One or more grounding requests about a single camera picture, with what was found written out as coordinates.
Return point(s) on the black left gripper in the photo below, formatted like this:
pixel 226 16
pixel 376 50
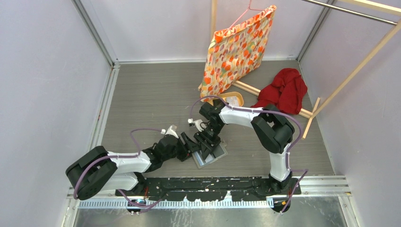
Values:
pixel 191 146

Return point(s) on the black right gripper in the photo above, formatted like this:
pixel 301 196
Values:
pixel 206 147

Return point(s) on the black card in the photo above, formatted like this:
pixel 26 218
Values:
pixel 219 151

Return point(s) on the taupe leather card holder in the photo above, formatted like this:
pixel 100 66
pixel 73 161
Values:
pixel 200 162

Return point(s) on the silver VIP card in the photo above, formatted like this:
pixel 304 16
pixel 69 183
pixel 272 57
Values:
pixel 234 101

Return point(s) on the tan oval tray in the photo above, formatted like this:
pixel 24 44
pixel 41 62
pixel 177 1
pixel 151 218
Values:
pixel 217 102

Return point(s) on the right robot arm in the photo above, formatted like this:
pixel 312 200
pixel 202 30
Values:
pixel 272 128

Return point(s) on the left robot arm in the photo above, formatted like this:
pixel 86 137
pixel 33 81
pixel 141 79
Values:
pixel 102 170

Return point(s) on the red cloth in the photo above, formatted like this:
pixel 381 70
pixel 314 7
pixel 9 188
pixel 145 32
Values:
pixel 286 92

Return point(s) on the floral fabric bag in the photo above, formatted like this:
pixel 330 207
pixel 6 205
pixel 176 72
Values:
pixel 234 52

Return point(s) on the metal rod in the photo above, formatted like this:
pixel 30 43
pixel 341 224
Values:
pixel 325 5

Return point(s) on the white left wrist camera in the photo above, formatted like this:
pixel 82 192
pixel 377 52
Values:
pixel 171 130

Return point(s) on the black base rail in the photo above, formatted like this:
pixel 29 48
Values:
pixel 254 188

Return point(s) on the pink wire hanger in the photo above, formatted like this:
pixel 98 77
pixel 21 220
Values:
pixel 249 8

